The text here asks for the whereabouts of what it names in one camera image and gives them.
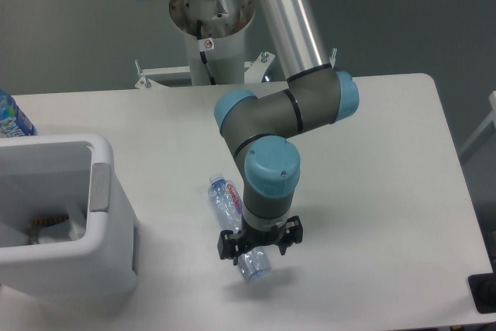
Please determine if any white plastic trash can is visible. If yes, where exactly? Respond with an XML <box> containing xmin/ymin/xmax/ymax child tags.
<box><xmin>1</xmin><ymin>133</ymin><xmax>140</xmax><ymax>298</ymax></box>

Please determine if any white tissue wrapper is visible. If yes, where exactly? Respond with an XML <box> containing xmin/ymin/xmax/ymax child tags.
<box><xmin>41</xmin><ymin>203</ymin><xmax>87</xmax><ymax>244</ymax></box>

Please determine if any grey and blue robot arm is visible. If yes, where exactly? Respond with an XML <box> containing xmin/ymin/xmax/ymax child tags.
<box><xmin>169</xmin><ymin>0</ymin><xmax>360</xmax><ymax>261</ymax></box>

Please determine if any white frame at right edge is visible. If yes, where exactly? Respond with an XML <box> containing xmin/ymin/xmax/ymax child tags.
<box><xmin>459</xmin><ymin>91</ymin><xmax>495</xmax><ymax>165</ymax></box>

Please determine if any black clamp at table edge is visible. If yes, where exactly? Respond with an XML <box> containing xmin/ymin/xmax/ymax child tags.
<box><xmin>468</xmin><ymin>273</ymin><xmax>495</xmax><ymax>314</ymax></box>

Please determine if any blue snack packet in bin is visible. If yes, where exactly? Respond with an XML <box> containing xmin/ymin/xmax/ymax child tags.
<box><xmin>29</xmin><ymin>215</ymin><xmax>69</xmax><ymax>244</ymax></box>

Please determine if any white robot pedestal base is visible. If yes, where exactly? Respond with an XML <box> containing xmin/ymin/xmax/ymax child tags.
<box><xmin>135</xmin><ymin>0</ymin><xmax>275</xmax><ymax>89</ymax></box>

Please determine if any blue labelled water bottle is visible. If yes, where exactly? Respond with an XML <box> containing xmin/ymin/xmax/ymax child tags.
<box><xmin>1</xmin><ymin>90</ymin><xmax>37</xmax><ymax>138</ymax></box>

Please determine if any clear plastic bottle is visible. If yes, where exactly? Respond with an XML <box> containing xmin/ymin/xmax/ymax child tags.
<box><xmin>208</xmin><ymin>174</ymin><xmax>271</xmax><ymax>284</ymax></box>

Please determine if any white levelling foot bracket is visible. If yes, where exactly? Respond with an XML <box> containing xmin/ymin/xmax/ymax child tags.
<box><xmin>321</xmin><ymin>47</ymin><xmax>338</xmax><ymax>71</ymax></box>

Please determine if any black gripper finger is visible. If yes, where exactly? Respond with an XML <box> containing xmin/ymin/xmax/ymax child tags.
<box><xmin>217</xmin><ymin>230</ymin><xmax>248</xmax><ymax>266</ymax></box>
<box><xmin>276</xmin><ymin>215</ymin><xmax>303</xmax><ymax>256</ymax></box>

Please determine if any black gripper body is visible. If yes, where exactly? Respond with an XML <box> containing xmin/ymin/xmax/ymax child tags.
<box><xmin>240</xmin><ymin>219</ymin><xmax>286</xmax><ymax>250</ymax></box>

